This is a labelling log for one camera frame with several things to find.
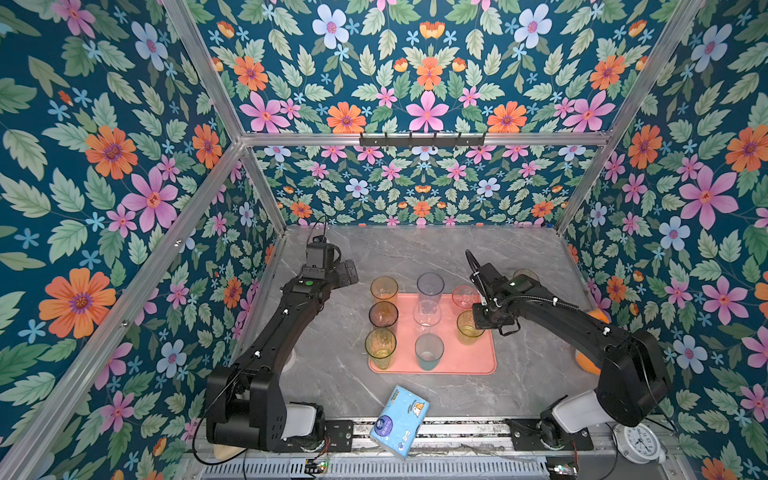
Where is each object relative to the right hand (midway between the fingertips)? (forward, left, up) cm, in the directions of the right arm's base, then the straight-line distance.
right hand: (480, 320), depth 85 cm
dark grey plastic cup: (+2, +28, 0) cm, 28 cm away
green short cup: (-1, +3, -5) cm, 6 cm away
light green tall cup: (-6, +29, -1) cm, 30 cm away
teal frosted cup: (-7, +15, -5) cm, 17 cm away
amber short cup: (+17, -18, 0) cm, 25 cm away
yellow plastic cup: (+7, +28, +6) cm, 29 cm away
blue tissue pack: (-25, +23, -2) cm, 35 cm away
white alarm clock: (-30, -34, -5) cm, 45 cm away
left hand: (+13, +39, +12) cm, 43 cm away
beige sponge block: (-31, +65, -5) cm, 72 cm away
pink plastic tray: (-8, 0, -9) cm, 12 cm away
